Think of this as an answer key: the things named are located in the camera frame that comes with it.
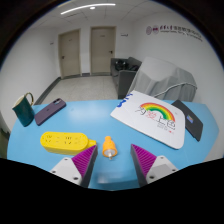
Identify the black flat case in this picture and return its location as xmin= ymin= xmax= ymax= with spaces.
xmin=171 ymin=99 xmax=204 ymax=142

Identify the grey sofa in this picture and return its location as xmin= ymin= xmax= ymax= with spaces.
xmin=110 ymin=56 xmax=143 ymax=100

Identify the long ceiling light strip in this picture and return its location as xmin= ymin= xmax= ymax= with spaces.
xmin=60 ymin=3 xmax=117 ymax=16

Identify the black bag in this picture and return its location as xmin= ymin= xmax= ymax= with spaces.
xmin=114 ymin=61 xmax=129 ymax=72

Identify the grey cloth-covered furniture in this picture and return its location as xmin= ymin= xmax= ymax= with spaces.
xmin=128 ymin=56 xmax=198 ymax=103

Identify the yellow power strip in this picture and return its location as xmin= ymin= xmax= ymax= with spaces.
xmin=39 ymin=131 xmax=98 ymax=156

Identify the beige door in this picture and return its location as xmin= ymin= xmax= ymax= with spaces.
xmin=58 ymin=29 xmax=82 ymax=79
xmin=89 ymin=26 xmax=117 ymax=76

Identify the purple phone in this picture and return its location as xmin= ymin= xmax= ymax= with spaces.
xmin=34 ymin=97 xmax=67 ymax=127

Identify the wall logo lettering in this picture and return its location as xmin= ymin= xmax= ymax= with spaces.
xmin=145 ymin=23 xmax=204 ymax=43

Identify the orange charger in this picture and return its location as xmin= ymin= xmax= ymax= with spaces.
xmin=101 ymin=135 xmax=118 ymax=161

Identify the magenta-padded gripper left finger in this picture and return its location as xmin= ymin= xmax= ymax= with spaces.
xmin=49 ymin=144 xmax=99 ymax=188

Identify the dark green mug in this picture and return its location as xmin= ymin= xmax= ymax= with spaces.
xmin=11 ymin=92 xmax=36 ymax=128

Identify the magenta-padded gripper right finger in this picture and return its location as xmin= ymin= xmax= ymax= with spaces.
xmin=130 ymin=143 xmax=179 ymax=188

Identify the white rainbow-print mouse pad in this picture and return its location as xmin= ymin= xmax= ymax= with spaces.
xmin=110 ymin=89 xmax=186 ymax=150

